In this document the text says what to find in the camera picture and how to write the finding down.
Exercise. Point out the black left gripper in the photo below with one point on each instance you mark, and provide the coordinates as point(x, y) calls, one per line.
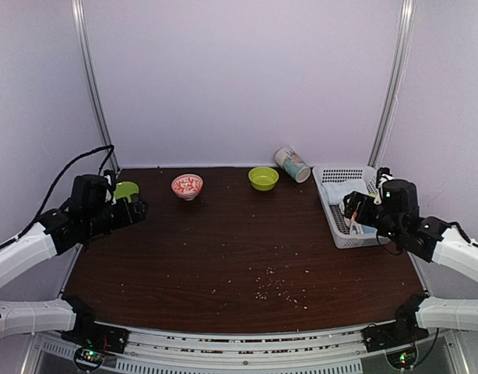
point(126, 217)

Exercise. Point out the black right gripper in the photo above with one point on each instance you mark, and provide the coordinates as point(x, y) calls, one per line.
point(362, 217)

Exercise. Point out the white perforated plastic basket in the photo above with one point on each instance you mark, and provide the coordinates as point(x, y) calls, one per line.
point(341, 234)

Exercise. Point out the blue mickey dotted towel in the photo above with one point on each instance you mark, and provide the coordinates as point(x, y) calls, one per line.
point(355, 228)

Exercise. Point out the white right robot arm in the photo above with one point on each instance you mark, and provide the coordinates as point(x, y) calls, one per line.
point(447, 257)

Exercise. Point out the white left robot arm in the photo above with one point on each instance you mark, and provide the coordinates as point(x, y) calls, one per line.
point(36, 244)

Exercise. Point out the green plastic plate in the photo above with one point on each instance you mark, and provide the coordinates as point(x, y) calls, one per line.
point(126, 190)

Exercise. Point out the light blue folded towel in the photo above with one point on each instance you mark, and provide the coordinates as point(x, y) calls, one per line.
point(336, 191)

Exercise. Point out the red patterned ceramic bowl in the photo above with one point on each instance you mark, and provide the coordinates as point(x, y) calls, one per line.
point(187, 186)

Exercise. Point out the tall illustrated ceramic cup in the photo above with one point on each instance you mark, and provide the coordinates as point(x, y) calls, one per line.
point(292, 164)

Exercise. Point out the green plastic bowl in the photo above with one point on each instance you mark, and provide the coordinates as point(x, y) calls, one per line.
point(263, 178)

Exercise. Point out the left circuit board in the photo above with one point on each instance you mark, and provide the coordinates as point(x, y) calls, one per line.
point(88, 360)

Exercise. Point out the circuit board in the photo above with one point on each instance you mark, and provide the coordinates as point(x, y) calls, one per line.
point(402, 359)
point(88, 360)

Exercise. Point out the right circuit board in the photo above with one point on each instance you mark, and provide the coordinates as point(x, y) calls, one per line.
point(402, 359)

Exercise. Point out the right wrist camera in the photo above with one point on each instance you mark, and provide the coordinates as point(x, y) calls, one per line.
point(383, 175)

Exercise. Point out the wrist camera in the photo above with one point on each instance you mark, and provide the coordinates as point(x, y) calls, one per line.
point(111, 180)
point(383, 175)

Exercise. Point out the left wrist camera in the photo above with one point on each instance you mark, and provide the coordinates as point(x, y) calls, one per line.
point(111, 180)

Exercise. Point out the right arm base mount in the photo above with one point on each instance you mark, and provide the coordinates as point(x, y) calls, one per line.
point(394, 335)

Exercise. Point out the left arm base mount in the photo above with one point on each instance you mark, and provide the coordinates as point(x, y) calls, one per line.
point(89, 333)

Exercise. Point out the front aluminium rail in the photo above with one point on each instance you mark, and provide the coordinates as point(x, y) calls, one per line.
point(338, 350)

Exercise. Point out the right aluminium frame post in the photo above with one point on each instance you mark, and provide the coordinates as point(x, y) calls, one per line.
point(398, 70)

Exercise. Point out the aluminium frame post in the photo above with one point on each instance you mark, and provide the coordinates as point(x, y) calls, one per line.
point(398, 70)
point(79, 19)

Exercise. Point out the left aluminium frame post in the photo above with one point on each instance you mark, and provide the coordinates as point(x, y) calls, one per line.
point(79, 19)

